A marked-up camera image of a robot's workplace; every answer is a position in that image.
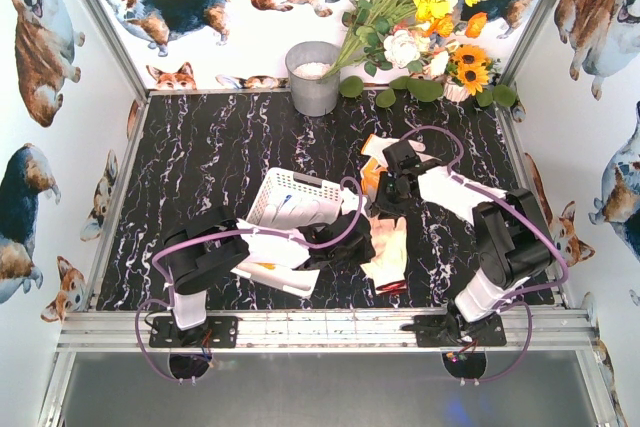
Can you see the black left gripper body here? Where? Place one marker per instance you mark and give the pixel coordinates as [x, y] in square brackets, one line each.
[353, 235]

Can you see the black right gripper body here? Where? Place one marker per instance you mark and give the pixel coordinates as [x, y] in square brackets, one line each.
[392, 189]

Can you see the cream inside-out glove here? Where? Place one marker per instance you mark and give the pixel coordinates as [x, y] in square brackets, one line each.
[387, 268]

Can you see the white glove orange cuff top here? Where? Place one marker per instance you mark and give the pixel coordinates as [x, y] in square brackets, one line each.
[374, 146]

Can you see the white storage basket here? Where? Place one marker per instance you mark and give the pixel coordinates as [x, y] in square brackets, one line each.
[287, 255]

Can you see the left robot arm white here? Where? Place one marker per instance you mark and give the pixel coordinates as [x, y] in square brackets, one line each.
[216, 244]

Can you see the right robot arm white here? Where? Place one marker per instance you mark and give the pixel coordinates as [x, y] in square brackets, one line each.
[511, 238]

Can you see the orange dotted white glove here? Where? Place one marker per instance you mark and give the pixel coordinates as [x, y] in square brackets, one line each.
[370, 175]

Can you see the small white flower pot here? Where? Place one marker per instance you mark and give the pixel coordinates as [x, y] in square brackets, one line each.
[454, 92]

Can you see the grey metal bucket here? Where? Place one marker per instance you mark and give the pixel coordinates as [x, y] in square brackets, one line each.
[313, 82]

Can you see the artificial flower bouquet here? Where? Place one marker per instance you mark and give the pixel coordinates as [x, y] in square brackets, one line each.
[432, 41]

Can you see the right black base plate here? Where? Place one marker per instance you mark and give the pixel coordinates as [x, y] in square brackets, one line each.
[448, 330]

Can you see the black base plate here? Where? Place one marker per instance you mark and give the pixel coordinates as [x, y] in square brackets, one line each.
[215, 332]
[448, 330]

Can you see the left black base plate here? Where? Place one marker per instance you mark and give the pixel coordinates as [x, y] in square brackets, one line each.
[215, 332]

